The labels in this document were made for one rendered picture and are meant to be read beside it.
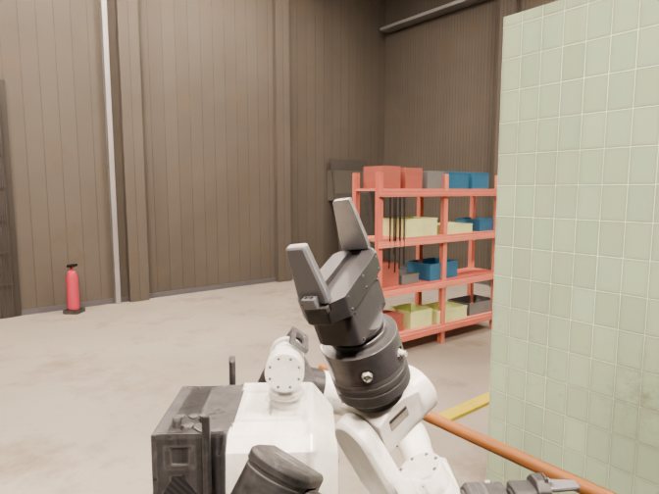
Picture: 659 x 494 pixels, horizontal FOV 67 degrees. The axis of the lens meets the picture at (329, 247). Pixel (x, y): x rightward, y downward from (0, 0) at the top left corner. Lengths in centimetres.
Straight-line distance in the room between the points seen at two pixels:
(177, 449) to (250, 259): 866
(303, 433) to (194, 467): 18
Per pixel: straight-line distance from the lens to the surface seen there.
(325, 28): 1087
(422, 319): 579
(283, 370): 85
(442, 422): 136
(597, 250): 240
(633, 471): 259
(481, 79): 1010
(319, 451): 84
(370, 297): 53
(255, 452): 73
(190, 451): 88
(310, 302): 47
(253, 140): 949
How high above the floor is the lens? 178
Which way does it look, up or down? 7 degrees down
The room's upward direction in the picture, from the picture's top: straight up
